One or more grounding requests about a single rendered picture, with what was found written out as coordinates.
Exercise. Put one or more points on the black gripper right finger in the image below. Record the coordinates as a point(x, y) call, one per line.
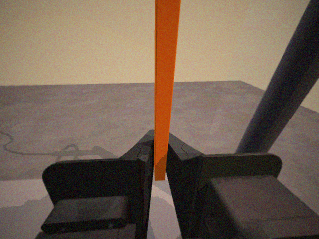
point(189, 172)

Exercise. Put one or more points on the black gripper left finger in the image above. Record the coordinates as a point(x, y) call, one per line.
point(130, 175)

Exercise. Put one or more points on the orange handle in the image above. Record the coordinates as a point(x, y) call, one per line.
point(166, 34)

